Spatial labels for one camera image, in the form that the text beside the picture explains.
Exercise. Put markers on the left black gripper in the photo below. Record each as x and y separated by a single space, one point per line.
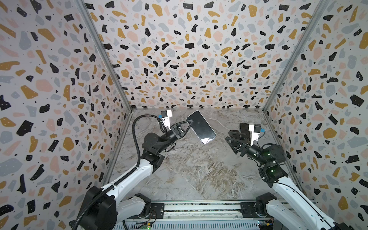
176 132

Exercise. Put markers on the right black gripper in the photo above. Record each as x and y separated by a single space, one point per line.
243 142

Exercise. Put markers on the purple phone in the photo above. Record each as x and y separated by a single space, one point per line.
201 127

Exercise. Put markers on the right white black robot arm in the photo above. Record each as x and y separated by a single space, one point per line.
305 215

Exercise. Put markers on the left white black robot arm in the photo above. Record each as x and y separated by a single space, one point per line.
104 207

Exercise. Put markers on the far right black phone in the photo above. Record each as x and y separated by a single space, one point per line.
244 128

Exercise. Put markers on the green circuit board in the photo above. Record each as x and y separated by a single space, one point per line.
145 226

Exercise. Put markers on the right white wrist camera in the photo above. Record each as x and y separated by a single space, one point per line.
255 131

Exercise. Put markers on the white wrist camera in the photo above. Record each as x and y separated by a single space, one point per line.
165 118
255 131

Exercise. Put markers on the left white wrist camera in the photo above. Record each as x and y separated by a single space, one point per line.
165 118

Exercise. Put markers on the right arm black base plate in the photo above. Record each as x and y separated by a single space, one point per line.
253 210

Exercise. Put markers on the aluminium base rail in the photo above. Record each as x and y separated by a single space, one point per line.
205 215

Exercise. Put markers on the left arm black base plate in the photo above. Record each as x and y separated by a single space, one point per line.
152 211

